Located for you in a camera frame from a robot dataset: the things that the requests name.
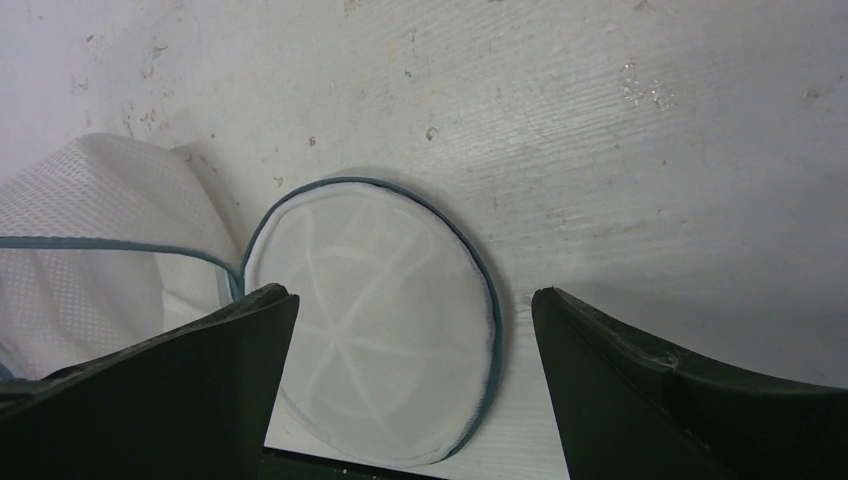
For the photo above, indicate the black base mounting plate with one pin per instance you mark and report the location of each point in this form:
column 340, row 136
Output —
column 278, row 464

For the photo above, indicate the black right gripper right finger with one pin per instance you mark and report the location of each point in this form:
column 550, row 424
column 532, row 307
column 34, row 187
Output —
column 631, row 405

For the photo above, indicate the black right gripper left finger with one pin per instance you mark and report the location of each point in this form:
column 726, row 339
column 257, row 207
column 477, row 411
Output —
column 192, row 403

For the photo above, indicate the white mesh cylindrical laundry bag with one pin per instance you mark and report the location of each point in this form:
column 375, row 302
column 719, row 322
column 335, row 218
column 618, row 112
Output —
column 397, row 343

